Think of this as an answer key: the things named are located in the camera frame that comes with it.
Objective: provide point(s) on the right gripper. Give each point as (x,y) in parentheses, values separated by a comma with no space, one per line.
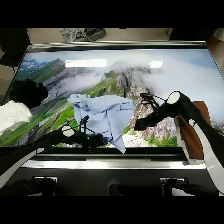
(146,122)

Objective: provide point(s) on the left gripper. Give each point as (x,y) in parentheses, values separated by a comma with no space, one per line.
(90,140)

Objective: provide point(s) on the light blue shirt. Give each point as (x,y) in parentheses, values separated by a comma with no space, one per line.
(106,115)

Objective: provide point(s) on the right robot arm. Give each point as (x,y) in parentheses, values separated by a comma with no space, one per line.
(200,123)

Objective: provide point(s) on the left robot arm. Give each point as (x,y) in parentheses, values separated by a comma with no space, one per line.
(20,155)

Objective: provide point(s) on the black garment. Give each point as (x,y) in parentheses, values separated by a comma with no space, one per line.
(28,93)

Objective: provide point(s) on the white garment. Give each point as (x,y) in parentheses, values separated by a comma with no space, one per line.
(13,115)

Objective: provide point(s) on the silver frame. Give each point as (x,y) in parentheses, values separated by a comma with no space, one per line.
(116,164)

